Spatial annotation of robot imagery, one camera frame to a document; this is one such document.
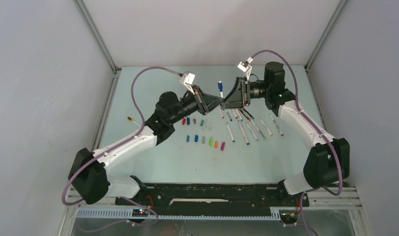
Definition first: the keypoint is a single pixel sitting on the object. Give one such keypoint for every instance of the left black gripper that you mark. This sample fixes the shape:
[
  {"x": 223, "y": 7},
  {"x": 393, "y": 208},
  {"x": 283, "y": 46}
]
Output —
[{"x": 205, "y": 103}]

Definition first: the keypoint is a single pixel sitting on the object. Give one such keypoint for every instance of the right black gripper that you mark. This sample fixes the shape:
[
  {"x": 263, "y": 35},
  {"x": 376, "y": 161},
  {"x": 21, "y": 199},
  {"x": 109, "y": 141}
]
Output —
[{"x": 240, "y": 96}]

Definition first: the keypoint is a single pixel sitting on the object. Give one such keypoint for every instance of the green ink clear pen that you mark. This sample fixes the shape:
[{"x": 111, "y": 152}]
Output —
[{"x": 251, "y": 116}]

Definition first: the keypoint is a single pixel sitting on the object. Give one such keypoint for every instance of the blue clip cap marker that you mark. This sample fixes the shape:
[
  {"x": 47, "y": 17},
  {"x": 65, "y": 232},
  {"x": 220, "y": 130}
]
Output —
[{"x": 220, "y": 87}]

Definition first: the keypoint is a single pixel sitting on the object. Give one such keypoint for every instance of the teal cap marker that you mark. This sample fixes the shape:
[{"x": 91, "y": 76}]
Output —
[{"x": 239, "y": 115}]

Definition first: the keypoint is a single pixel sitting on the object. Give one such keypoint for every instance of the red ink clear pen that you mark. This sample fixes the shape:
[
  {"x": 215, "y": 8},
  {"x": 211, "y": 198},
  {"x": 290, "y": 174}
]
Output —
[{"x": 244, "y": 114}]

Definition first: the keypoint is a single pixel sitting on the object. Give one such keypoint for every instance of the light blue marker body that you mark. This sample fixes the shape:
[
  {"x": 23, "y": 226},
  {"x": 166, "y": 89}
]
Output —
[{"x": 230, "y": 132}]

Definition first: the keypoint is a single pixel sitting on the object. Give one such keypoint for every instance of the green cap marker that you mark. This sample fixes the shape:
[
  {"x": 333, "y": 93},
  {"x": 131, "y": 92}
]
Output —
[{"x": 258, "y": 129}]

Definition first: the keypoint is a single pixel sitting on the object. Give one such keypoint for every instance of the orange cap marker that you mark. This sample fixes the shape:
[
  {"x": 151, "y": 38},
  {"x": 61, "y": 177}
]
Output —
[{"x": 266, "y": 127}]

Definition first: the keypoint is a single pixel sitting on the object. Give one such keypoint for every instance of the purple cap marker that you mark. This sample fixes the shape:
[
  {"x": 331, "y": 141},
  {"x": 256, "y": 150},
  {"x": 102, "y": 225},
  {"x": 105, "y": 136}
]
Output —
[{"x": 277, "y": 126}]

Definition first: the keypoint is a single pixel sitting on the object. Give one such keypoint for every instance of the yellow black marker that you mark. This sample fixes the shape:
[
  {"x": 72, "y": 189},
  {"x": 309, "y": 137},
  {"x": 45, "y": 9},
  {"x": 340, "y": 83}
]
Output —
[{"x": 133, "y": 121}]

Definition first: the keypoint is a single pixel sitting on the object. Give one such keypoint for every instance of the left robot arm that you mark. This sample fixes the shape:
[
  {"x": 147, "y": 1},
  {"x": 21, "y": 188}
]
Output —
[{"x": 90, "y": 169}]

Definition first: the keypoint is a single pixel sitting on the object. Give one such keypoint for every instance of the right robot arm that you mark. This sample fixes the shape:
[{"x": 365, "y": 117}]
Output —
[{"x": 328, "y": 160}]

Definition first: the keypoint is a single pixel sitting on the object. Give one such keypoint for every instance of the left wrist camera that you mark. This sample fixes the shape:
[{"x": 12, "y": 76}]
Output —
[{"x": 187, "y": 80}]

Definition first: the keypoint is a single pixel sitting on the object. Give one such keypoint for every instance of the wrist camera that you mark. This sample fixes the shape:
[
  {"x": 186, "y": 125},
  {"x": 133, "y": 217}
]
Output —
[
  {"x": 245, "y": 66},
  {"x": 187, "y": 80}
]

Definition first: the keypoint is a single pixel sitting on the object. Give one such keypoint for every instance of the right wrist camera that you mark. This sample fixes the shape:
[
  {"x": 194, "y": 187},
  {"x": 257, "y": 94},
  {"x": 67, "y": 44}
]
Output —
[{"x": 245, "y": 66}]

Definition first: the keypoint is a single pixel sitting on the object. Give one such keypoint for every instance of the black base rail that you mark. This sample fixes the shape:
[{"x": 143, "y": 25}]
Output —
[{"x": 213, "y": 200}]

